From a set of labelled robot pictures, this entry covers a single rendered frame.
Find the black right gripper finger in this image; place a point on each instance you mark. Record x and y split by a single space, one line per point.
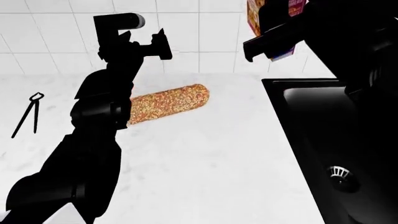
264 43
275 16

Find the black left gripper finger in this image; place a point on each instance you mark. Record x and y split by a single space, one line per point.
125 37
162 46

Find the orange and purple cereal box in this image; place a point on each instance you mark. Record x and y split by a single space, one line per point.
253 18

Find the seeded bread loaf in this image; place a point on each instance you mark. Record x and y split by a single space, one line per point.
174 100

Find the black kitchen sink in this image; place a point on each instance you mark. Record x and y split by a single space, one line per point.
311 130

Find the black kitchen tongs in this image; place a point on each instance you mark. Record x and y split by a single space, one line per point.
36 116

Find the metal sink drain strainer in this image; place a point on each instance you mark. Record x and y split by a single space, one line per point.
340 175

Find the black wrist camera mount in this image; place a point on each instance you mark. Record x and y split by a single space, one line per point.
109 22

